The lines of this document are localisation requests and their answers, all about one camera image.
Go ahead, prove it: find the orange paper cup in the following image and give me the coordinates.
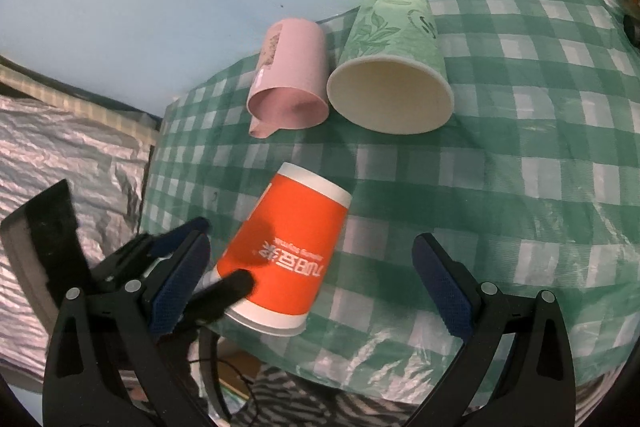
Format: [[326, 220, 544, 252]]
[[213, 162, 352, 337]]

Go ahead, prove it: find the pink plastic cup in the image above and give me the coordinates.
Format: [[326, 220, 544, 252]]
[[246, 18, 329, 139]]

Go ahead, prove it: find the green floral paper cup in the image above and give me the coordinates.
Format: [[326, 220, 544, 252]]
[[326, 0, 454, 135]]

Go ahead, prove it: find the silver foil mat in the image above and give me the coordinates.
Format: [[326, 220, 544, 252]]
[[1, 95, 150, 383]]

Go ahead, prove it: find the green checkered tablecloth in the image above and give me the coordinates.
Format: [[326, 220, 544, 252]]
[[141, 0, 639, 403]]

